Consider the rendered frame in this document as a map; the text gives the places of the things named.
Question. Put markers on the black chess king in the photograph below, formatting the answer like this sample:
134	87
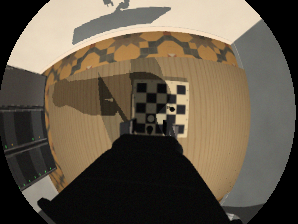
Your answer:
149	129

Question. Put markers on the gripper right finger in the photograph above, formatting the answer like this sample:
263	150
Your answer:
169	129

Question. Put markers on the grey chess piece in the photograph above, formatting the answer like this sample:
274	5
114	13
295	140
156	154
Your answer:
150	107

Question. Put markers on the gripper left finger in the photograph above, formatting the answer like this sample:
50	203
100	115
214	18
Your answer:
128	127

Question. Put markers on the black and white chessboard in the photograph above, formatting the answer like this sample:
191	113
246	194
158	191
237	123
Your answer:
163	95

